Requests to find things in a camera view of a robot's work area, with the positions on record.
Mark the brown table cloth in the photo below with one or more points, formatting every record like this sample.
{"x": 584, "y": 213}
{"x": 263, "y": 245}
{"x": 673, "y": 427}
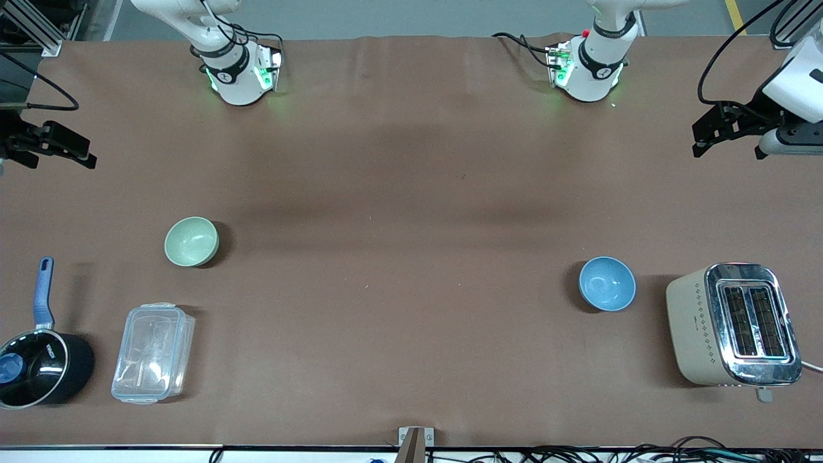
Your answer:
{"x": 411, "y": 193}

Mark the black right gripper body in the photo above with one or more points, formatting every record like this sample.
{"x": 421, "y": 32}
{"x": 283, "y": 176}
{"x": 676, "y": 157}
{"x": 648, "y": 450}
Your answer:
{"x": 8, "y": 139}

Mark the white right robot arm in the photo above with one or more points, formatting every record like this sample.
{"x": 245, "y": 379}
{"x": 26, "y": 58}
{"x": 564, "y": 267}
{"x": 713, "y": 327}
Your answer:
{"x": 235, "y": 71}

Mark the beige chrome toaster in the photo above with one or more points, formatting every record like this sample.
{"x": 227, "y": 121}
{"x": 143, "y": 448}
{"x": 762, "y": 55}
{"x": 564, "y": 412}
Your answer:
{"x": 733, "y": 325}

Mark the glass lid blue knob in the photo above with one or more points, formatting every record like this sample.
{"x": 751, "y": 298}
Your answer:
{"x": 29, "y": 370}

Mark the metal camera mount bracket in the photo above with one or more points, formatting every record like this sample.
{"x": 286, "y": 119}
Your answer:
{"x": 415, "y": 444}

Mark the aluminium frame profile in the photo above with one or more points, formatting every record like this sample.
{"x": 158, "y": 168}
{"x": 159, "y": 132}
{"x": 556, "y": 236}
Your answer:
{"x": 35, "y": 26}

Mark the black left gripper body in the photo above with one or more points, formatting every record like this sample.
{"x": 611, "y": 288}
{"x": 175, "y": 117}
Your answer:
{"x": 753, "y": 118}

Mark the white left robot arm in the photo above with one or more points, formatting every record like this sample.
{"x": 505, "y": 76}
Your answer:
{"x": 595, "y": 64}

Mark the blue bowl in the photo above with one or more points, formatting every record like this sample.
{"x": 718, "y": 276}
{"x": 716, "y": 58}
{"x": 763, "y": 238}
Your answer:
{"x": 607, "y": 283}

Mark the clear plastic food container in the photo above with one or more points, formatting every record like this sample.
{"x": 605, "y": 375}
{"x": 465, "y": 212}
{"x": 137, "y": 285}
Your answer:
{"x": 153, "y": 354}

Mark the green bowl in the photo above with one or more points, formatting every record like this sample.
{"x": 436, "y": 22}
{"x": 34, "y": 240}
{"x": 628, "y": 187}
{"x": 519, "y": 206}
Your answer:
{"x": 191, "y": 242}

